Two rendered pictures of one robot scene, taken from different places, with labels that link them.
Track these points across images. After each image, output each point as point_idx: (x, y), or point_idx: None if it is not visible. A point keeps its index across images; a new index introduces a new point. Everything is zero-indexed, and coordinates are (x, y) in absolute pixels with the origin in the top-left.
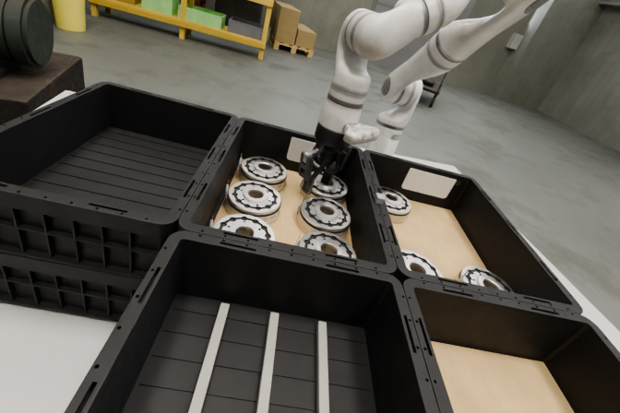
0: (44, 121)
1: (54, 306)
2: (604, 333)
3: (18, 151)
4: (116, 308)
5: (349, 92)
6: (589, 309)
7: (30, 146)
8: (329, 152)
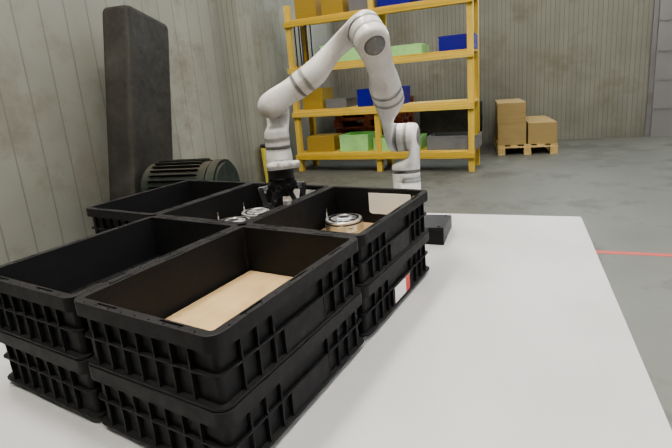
0: (144, 197)
1: None
2: (597, 337)
3: (129, 210)
4: None
5: (268, 140)
6: (607, 321)
7: (136, 208)
8: (279, 185)
